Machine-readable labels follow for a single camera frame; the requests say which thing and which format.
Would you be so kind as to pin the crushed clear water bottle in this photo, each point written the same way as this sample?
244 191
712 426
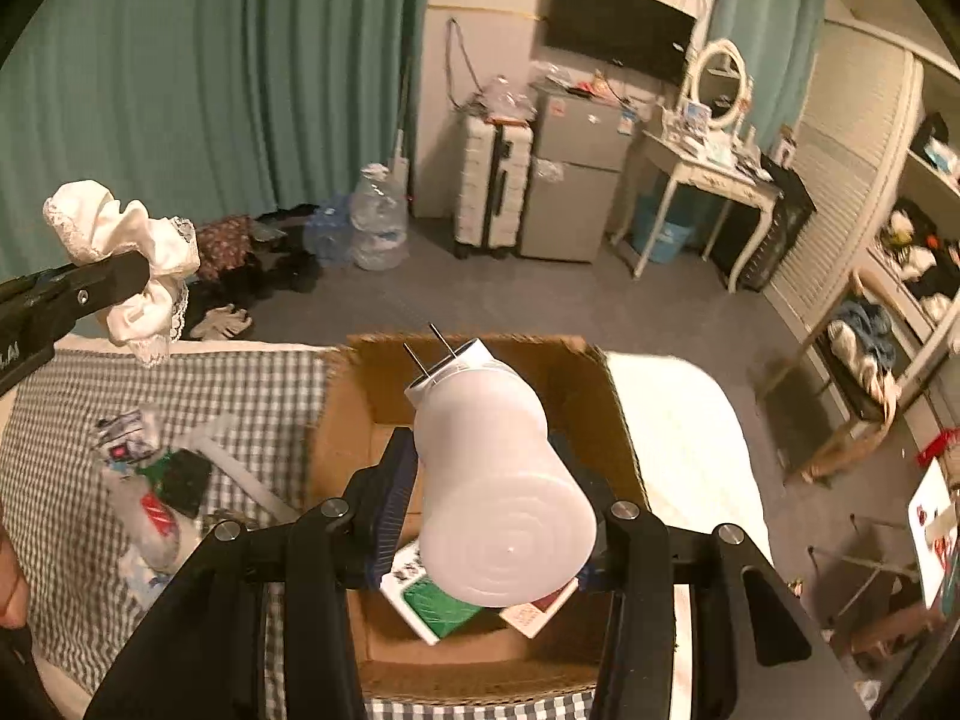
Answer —
330 232

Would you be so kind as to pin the blue waste bin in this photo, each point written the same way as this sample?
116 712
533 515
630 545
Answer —
664 232

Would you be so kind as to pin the oval white mirror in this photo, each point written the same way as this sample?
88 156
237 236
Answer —
718 79

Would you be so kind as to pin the person's left hand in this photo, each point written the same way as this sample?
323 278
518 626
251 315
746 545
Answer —
11 577

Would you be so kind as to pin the clear plastic bag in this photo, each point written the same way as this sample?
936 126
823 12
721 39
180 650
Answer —
150 525

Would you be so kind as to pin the black white printed wrapper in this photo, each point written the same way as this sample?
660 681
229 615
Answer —
124 439

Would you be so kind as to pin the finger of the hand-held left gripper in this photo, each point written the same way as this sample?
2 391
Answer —
82 289

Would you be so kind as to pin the plastic bag on suitcase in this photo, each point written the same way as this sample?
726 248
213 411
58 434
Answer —
506 99

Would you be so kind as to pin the green snack packet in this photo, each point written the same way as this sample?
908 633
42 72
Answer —
154 469

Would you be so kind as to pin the red white packet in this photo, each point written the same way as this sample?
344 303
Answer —
536 611

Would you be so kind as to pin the white red board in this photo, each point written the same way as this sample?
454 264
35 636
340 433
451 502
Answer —
937 532

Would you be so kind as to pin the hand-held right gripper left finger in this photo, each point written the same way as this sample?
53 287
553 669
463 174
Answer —
395 495

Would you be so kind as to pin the white lace cloth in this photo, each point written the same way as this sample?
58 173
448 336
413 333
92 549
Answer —
142 240

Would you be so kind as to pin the white slatted wardrobe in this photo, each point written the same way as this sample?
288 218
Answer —
847 187

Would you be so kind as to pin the black wall television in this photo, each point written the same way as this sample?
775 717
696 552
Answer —
619 26

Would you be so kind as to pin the grey checked blanket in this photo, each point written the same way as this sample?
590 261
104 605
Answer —
60 427

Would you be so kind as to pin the patterned brown bag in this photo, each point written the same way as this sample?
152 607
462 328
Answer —
225 247

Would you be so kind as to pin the wide green curtain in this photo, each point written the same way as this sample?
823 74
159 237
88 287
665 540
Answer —
210 75

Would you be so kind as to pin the pair of white sneakers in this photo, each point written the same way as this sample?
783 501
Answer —
221 321

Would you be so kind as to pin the pile of black shoes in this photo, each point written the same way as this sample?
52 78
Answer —
289 259

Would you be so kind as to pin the white vanity table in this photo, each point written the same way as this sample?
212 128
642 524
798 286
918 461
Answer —
705 176

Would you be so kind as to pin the white plastic strip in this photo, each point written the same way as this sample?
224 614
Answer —
244 472

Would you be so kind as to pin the white suitcase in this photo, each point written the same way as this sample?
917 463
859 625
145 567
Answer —
480 187

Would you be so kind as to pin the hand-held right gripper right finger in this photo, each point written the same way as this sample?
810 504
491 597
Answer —
589 574

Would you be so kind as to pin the black pouch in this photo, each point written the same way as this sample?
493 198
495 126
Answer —
184 484

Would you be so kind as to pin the white bed mattress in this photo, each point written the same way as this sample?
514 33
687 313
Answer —
690 450

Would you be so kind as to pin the grey mini fridge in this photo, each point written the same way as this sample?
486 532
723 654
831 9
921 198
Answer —
577 187

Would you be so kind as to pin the white plug-in night light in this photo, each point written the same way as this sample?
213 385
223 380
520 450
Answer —
495 480

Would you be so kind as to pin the wooden chair with clothes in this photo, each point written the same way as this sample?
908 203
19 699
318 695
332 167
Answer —
862 360

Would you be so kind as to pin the large clear water bottle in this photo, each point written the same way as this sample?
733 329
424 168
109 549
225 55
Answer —
379 221

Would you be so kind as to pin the narrow green curtain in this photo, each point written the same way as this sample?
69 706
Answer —
757 22

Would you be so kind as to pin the brown cardboard box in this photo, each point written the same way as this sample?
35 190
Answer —
480 660

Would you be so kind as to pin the green white packet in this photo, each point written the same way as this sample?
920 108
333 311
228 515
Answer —
435 604

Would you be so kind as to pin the black bag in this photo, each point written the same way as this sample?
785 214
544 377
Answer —
772 232

